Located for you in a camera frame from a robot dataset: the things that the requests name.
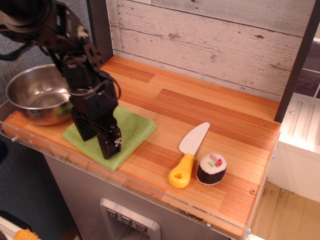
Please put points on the dark grey post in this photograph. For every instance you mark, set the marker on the dark grey post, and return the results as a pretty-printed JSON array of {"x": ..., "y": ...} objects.
[
  {"x": 301, "y": 57},
  {"x": 100, "y": 27}
]

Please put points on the orange plush toy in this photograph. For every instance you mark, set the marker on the orange plush toy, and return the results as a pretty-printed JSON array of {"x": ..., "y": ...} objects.
[{"x": 25, "y": 234}]

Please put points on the dark grey left post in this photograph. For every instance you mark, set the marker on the dark grey left post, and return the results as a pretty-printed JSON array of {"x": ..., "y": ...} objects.
[{"x": 100, "y": 27}]

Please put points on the plush sushi roll toy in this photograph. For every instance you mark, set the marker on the plush sushi roll toy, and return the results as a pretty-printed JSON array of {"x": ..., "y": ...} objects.
[{"x": 212, "y": 168}]

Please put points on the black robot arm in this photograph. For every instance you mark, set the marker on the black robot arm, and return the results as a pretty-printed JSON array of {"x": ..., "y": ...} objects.
[{"x": 58, "y": 32}]

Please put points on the toy knife yellow handle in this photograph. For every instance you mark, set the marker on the toy knife yellow handle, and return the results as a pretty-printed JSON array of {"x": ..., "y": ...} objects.
[{"x": 180, "y": 176}]

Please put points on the stainless steel bowl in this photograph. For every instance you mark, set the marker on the stainless steel bowl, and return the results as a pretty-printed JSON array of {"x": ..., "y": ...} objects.
[{"x": 41, "y": 94}]

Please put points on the clear acrylic table guard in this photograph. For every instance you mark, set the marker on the clear acrylic table guard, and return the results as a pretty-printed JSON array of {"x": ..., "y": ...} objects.
[{"x": 228, "y": 206}]

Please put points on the green towel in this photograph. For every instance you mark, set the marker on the green towel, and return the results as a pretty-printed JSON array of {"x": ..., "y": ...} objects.
[{"x": 134, "y": 130}]

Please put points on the grey dispenser panel with buttons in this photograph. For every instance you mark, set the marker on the grey dispenser panel with buttons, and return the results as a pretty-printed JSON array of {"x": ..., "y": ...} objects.
[{"x": 122, "y": 223}]

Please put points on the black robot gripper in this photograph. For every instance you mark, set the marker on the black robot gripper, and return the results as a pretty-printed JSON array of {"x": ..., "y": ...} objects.
[{"x": 94, "y": 99}]

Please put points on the dark grey right post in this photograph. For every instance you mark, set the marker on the dark grey right post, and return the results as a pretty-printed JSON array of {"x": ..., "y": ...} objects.
[{"x": 301, "y": 57}]

